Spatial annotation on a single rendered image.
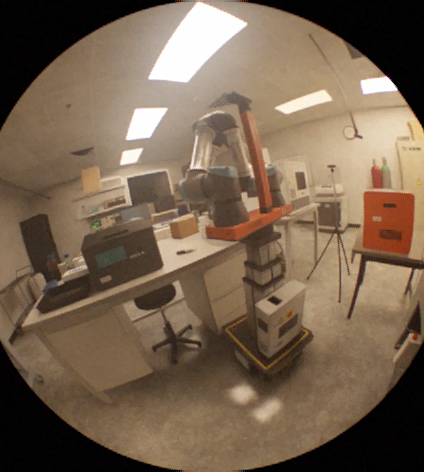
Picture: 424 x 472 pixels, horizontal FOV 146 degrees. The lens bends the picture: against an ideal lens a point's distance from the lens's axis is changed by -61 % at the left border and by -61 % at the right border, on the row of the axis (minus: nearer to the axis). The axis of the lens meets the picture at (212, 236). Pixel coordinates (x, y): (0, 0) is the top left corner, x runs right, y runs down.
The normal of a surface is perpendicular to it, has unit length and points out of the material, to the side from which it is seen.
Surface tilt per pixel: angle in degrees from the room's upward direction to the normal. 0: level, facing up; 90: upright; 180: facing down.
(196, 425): 0
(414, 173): 90
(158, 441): 0
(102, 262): 90
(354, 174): 90
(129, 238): 90
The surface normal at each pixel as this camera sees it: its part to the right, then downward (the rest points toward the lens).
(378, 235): -0.80, 0.30
